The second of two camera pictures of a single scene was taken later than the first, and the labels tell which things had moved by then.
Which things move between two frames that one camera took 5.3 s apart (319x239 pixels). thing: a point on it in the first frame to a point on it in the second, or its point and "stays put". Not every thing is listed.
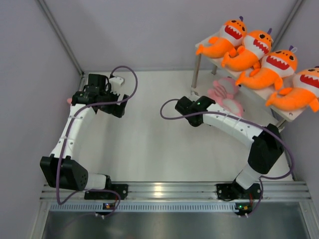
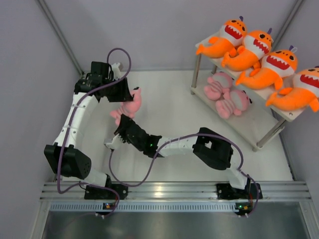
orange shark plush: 303,95 stays put
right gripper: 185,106 to 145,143
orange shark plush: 275,65 stays put
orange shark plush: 257,45 stays put
